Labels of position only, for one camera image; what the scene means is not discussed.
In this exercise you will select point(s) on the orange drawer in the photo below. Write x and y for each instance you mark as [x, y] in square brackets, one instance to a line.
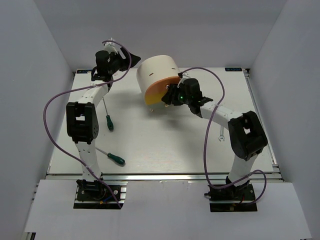
[158, 89]

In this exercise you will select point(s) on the long green screwdriver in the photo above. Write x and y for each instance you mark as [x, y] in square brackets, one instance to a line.
[109, 122]

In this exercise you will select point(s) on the silver open-end wrench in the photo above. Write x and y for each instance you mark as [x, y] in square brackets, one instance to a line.
[221, 137]

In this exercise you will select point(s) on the aluminium table rail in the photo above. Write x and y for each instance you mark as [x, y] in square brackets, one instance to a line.
[165, 177]

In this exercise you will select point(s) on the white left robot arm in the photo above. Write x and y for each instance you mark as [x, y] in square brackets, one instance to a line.
[81, 117]

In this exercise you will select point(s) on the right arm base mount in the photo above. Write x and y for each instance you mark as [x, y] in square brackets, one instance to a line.
[232, 199]

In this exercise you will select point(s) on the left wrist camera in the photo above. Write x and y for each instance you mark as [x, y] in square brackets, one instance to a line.
[110, 46]

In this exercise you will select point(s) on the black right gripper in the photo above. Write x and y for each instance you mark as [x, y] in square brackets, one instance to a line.
[173, 89]

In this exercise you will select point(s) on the cream drawer cabinet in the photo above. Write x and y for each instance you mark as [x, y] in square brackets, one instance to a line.
[154, 69]

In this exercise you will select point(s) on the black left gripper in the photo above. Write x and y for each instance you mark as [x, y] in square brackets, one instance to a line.
[125, 62]

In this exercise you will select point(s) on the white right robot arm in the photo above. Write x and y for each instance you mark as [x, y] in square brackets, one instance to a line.
[246, 134]

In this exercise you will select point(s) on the large green-handled screwdriver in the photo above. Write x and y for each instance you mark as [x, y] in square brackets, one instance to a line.
[116, 159]

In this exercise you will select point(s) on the yellow drawer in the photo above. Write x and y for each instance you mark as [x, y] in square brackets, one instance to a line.
[152, 99]

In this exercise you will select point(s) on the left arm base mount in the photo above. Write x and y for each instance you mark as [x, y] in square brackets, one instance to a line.
[95, 195]

